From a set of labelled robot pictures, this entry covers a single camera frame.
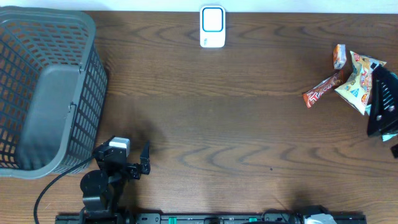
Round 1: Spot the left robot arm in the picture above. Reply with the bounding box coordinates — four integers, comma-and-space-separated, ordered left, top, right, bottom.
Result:
79, 138, 150, 224

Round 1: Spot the small orange snack packet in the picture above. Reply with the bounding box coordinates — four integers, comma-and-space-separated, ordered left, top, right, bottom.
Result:
333, 44, 346, 70

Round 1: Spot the white barcode scanner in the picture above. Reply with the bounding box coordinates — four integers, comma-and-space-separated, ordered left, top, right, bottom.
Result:
200, 6, 226, 48

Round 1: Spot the grey plastic shopping basket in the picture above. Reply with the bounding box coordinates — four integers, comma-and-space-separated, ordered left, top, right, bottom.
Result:
1, 6, 108, 179

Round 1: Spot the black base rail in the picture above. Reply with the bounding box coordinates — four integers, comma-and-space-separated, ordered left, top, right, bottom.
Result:
55, 212, 368, 224

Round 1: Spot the cream snack bag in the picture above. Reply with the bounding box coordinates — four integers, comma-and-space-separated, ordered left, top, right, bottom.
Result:
335, 51, 387, 115

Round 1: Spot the green white paper label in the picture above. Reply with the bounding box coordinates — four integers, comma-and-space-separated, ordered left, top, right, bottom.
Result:
365, 104, 397, 142

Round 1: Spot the orange chocolate bar wrapper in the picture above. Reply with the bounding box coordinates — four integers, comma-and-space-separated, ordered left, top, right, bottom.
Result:
302, 70, 343, 108

